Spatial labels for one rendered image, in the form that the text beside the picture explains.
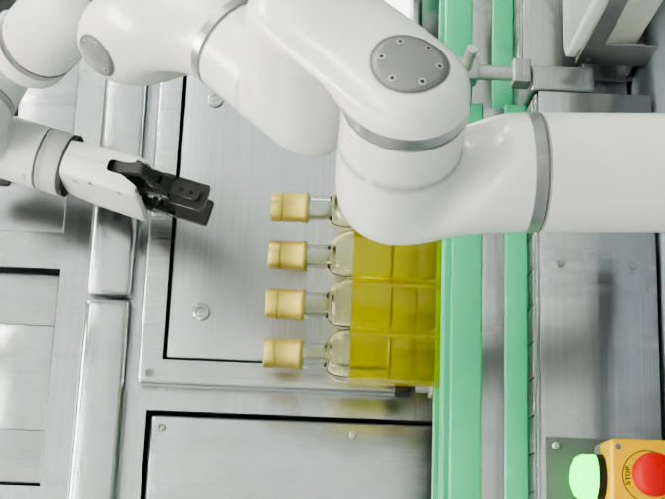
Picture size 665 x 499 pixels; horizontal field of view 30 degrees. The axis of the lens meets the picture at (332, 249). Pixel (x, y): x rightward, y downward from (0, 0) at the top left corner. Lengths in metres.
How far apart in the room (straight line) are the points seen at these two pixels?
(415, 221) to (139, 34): 0.30
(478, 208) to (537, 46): 0.55
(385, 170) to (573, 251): 0.43
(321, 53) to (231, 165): 0.71
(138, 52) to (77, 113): 0.59
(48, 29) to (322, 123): 0.34
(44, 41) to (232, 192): 0.44
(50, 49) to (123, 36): 0.17
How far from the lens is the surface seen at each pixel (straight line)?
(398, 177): 0.91
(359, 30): 0.92
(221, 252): 1.57
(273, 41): 0.93
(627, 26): 1.34
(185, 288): 1.56
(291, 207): 1.43
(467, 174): 0.96
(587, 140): 0.97
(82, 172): 1.43
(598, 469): 1.21
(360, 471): 1.56
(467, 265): 1.30
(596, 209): 0.97
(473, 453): 1.27
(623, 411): 1.28
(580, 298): 1.30
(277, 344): 1.40
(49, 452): 1.58
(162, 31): 1.07
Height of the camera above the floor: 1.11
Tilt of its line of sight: 1 degrees down
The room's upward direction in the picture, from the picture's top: 88 degrees counter-clockwise
